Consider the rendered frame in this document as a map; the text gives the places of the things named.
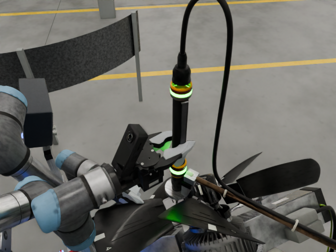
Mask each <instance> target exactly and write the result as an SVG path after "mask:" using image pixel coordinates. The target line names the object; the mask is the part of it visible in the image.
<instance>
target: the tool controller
mask: <svg viewBox="0 0 336 252"><path fill-rule="evenodd" d="M18 85H19V88H17V89H16V90H18V91H20V92H21V93H22V94H23V95H24V96H25V98H26V100H27V113H26V115H25V120H24V124H23V129H22V130H23V137H24V139H23V140H24V144H25V145H26V146H27V147H28V148H38V147H47V146H49V145H50V146H52V144H53V136H56V135H57V131H56V130H55V129H56V125H53V114H54V113H53V111H52V106H51V102H50V97H49V93H48V88H47V83H46V80H45V79H44V78H19V79H18Z"/></svg>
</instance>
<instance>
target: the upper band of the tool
mask: <svg viewBox="0 0 336 252"><path fill-rule="evenodd" d="M170 86H171V88H172V89H173V90H175V91H178V92H185V91H188V90H190V89H191V88H192V81H191V82H190V83H189V84H188V85H184V86H179V85H176V84H174V83H173V82H172V81H171V82H170ZM190 92H191V91H190ZM190 92H189V93H190ZM173 93H174V92H173ZM174 94H177V93H174ZM186 94H188V93H186ZM186 94H177V95H186ZM190 95H191V94H190ZM190 95H189V96H190ZM189 96H187V97H189ZM174 97H176V96H174ZM176 98H186V97H176Z"/></svg>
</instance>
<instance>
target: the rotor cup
mask: <svg viewBox="0 0 336 252"><path fill-rule="evenodd" d="M199 177H200V178H202V179H204V180H206V181H208V182H210V183H212V184H215V185H217V182H216V179H215V176H214V174H212V173H209V174H204V175H200V176H199ZM199 185H200V187H201V190H202V193H203V195H201V193H200V190H199V187H198V186H199ZM193 196H195V197H197V198H199V199H201V200H202V201H203V202H205V203H209V205H210V206H211V207H213V208H214V209H217V211H219V212H220V214H221V216H222V217H223V218H225V219H226V218H227V217H228V216H229V215H230V214H231V209H230V206H229V205H226V204H219V201H220V200H221V199H222V196H221V194H220V193H218V192H216V191H214V190H212V189H210V188H208V187H206V186H204V185H202V184H200V183H198V182H196V183H195V185H194V186H193V187H192V188H191V191H190V192H189V194H188V196H187V197H185V198H184V199H183V200H186V199H190V198H192V197H193Z"/></svg>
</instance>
